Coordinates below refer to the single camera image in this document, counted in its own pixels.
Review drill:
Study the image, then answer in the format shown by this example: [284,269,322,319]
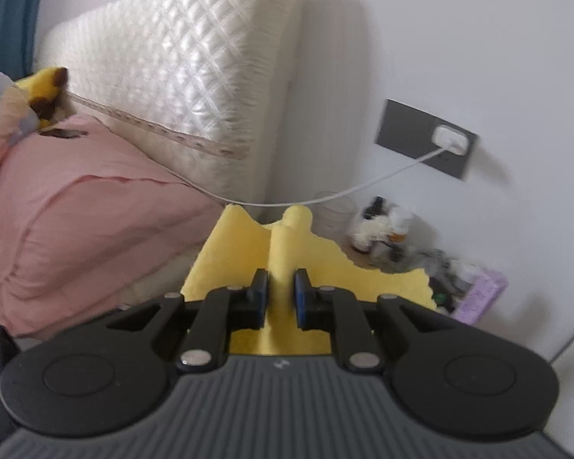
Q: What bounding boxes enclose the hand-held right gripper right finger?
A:
[293,269,465,374]

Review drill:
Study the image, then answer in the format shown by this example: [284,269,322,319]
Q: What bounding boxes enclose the white pill bottle orange label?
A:
[387,207,415,246]

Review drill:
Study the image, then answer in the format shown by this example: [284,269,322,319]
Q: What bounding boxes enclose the grey wall socket panel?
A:
[374,99,479,181]

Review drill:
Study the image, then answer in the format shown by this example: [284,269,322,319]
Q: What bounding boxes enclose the grey plush toy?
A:
[406,247,462,288]

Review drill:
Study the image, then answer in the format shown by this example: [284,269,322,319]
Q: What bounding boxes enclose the dark brown diffuser bottle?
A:
[350,229,373,255]

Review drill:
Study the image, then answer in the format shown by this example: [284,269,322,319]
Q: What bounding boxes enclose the pink pillow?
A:
[0,114,225,340]

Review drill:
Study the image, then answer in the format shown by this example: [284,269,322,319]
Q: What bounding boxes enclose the cream bed base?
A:
[122,246,214,308]

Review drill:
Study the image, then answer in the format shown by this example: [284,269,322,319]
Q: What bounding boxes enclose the yellow cleaning cloth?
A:
[181,204,437,357]

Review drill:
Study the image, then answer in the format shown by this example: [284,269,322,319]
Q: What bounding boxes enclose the purple drink carton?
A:
[452,268,509,324]

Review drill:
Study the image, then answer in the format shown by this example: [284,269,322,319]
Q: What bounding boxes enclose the yellow plush toy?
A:
[18,67,70,131]

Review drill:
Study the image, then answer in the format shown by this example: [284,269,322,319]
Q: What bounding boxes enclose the printed blanket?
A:
[0,72,40,193]

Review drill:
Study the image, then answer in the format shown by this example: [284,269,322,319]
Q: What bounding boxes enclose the black pouch green logo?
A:
[430,287,461,315]

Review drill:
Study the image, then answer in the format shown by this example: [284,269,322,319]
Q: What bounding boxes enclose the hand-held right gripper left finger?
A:
[103,269,271,374]

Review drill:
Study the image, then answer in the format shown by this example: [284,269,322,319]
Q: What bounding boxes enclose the clear glass cup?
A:
[314,191,357,236]

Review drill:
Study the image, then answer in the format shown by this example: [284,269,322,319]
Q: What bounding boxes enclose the white charger plug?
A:
[433,125,470,156]

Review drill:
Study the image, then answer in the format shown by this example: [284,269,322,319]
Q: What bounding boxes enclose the cream quilted headboard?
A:
[33,0,307,206]

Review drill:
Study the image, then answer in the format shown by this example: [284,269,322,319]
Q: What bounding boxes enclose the white flower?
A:
[356,215,392,246]

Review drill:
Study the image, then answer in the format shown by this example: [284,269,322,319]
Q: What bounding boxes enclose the white charger cable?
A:
[172,146,448,207]

